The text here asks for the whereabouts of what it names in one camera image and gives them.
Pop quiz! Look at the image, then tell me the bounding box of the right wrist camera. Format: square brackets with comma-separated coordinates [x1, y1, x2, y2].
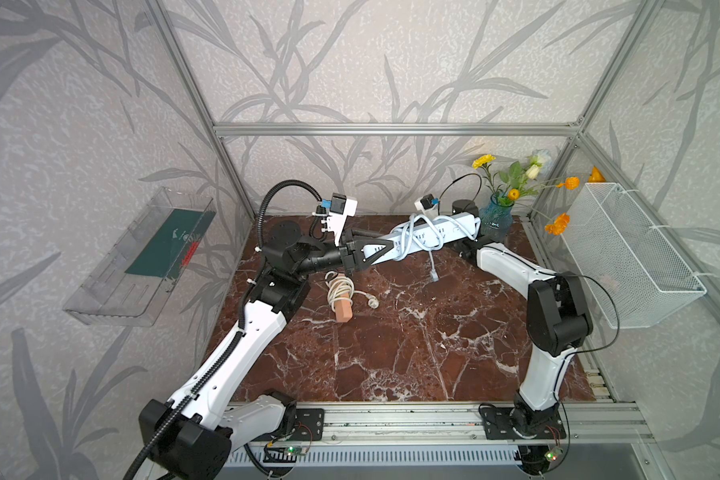
[414, 194, 439, 214]

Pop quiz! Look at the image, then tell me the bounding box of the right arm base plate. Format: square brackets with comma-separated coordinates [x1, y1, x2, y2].
[478, 403, 567, 441]

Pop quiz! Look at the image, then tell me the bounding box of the green book in tray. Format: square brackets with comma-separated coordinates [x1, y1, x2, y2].
[125, 209, 205, 281]

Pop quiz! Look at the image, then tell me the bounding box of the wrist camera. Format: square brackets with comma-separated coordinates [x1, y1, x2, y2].
[414, 194, 439, 214]
[313, 193, 358, 246]

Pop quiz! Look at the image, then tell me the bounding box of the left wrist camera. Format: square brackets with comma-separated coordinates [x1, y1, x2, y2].
[313, 193, 358, 246]

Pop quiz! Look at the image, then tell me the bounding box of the aluminium front rail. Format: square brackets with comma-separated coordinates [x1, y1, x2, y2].
[213, 402, 655, 449]

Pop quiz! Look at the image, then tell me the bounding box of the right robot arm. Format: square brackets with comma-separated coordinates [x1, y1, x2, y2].
[452, 236, 594, 439]

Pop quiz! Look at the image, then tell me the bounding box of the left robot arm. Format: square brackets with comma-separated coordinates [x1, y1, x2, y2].
[124, 180, 401, 479]

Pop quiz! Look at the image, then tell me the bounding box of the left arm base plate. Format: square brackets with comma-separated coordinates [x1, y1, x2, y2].
[254, 408, 325, 442]

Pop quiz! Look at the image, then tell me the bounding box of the white wire mesh basket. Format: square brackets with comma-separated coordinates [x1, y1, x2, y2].
[562, 183, 707, 329]

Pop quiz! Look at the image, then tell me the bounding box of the artificial flower bouquet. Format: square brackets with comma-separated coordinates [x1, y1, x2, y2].
[471, 150, 583, 208]

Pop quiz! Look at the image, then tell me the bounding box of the grey cord of white strip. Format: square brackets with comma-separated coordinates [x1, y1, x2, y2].
[389, 214, 475, 283]

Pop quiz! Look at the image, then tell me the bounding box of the pink power strip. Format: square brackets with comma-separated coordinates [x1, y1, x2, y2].
[329, 274, 353, 323]

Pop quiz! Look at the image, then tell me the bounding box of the aluminium frame back bar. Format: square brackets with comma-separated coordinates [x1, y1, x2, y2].
[213, 122, 578, 138]

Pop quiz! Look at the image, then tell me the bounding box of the blue glass vase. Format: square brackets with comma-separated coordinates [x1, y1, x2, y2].
[479, 194, 514, 243]

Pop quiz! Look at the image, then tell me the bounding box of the grey white power strip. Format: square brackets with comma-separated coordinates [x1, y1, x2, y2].
[374, 214, 480, 264]

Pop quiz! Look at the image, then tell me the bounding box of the clear plastic wall tray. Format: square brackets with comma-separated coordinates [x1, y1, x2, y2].
[63, 187, 217, 327]

